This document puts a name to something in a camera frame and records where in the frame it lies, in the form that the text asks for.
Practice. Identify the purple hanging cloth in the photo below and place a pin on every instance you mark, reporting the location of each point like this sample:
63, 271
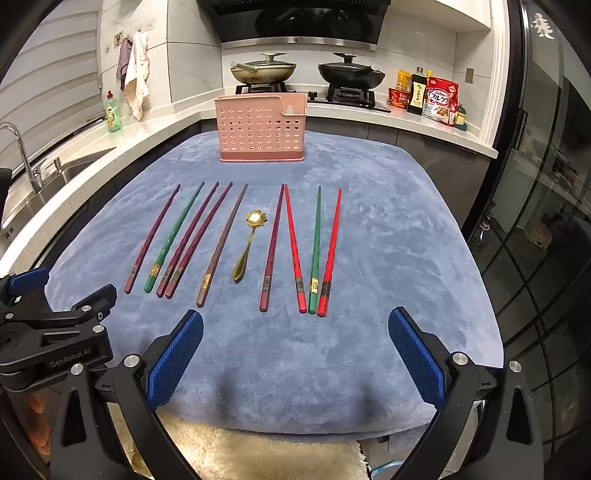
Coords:
122, 64

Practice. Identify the grey wall outlet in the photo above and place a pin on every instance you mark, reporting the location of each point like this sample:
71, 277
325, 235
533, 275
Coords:
470, 76

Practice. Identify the white hanging towel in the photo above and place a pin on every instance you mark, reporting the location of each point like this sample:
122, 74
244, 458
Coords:
137, 78

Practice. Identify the gold flower spoon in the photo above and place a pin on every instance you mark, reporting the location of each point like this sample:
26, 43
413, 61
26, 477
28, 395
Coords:
257, 218

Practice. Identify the yellow snack packet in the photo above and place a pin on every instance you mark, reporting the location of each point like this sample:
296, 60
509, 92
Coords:
404, 79

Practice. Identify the person's left hand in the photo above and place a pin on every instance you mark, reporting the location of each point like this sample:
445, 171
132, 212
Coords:
39, 415

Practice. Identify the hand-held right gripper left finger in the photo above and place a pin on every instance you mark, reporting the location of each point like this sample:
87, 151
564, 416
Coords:
178, 355

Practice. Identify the pink perforated utensil holder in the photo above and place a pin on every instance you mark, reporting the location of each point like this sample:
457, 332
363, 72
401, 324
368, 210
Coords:
261, 129

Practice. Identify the bright red chopstick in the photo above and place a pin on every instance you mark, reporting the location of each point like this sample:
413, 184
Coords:
294, 247
331, 251

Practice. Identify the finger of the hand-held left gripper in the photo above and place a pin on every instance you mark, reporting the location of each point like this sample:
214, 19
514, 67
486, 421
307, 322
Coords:
27, 279
94, 302

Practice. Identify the brown chopstick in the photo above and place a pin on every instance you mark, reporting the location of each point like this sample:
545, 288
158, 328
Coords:
221, 247

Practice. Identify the blue plush blanket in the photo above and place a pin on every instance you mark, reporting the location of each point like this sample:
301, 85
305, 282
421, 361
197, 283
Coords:
277, 369

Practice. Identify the window blinds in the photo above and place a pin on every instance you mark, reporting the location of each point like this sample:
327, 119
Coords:
55, 83

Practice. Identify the steel sink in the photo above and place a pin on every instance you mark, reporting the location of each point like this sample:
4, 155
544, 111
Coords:
69, 173

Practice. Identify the black range hood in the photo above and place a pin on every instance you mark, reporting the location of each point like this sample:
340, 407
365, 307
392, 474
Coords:
295, 23

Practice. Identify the black gas stove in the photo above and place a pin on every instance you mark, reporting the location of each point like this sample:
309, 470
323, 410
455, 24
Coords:
341, 97

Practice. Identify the green dish soap bottle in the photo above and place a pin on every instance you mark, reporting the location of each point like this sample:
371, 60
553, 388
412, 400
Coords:
114, 115

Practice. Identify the green chopstick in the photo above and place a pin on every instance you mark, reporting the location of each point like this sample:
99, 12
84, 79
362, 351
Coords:
316, 244
175, 235

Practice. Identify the black glass door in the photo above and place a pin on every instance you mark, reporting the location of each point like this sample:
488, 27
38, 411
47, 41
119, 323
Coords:
545, 184

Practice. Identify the maroon chopstick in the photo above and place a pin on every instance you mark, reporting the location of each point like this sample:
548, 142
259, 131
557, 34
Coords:
152, 237

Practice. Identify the dark soy sauce bottle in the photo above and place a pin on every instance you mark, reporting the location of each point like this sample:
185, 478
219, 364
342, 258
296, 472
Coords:
417, 97

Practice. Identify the red and white cereal bag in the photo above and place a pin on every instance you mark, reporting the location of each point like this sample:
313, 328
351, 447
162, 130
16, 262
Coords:
441, 101

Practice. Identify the dark red chopstick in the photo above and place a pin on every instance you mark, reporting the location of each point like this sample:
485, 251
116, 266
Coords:
201, 237
189, 237
272, 247

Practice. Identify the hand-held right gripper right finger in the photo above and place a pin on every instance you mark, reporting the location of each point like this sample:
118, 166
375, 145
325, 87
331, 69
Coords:
415, 355

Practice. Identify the red snack packet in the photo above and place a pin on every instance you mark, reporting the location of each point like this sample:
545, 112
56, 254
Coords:
398, 98

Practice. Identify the black wok with lid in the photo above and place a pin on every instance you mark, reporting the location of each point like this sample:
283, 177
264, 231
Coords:
351, 73

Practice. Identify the beige wok with lid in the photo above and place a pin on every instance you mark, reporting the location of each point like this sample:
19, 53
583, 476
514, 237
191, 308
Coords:
263, 71

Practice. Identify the chrome faucet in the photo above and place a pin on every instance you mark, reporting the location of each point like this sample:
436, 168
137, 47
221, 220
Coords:
27, 161

